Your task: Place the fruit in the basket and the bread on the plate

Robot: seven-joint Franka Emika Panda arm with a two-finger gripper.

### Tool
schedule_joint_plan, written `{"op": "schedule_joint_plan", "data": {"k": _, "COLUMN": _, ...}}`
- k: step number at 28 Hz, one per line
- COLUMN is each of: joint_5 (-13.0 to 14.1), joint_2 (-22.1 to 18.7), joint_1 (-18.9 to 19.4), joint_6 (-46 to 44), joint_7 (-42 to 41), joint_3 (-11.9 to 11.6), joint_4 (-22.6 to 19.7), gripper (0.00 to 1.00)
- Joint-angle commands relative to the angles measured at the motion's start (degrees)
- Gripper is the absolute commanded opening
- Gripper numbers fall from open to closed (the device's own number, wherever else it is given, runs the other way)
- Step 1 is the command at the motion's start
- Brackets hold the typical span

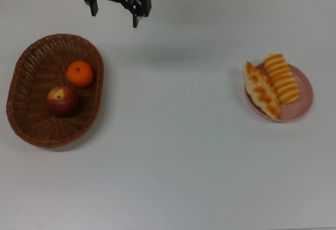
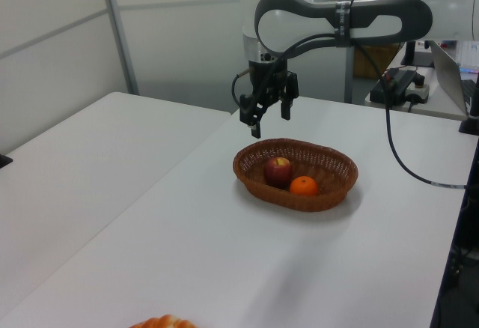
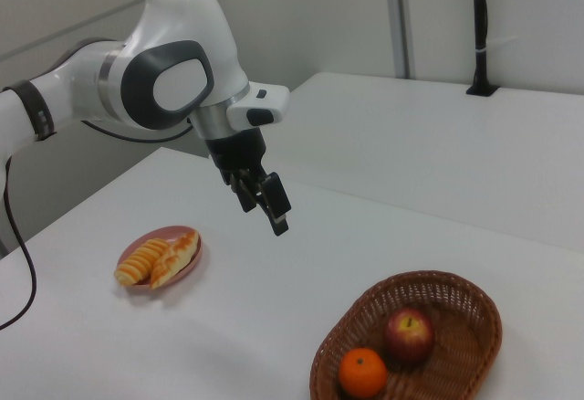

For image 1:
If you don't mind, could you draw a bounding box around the orange toy mandarin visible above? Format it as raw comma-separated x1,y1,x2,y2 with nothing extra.
66,60,95,88

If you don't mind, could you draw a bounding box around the red toy apple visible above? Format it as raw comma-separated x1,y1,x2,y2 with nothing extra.
46,86,79,118

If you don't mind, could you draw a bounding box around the braided toy bread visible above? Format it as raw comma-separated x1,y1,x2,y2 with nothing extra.
243,60,281,120

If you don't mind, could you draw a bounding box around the striped toy bread roll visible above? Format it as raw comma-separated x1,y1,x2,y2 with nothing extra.
263,53,302,104

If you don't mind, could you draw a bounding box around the brown woven basket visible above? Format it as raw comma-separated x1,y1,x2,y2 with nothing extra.
5,33,105,148

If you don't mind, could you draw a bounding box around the pink plate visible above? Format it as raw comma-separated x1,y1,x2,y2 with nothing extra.
245,62,314,123

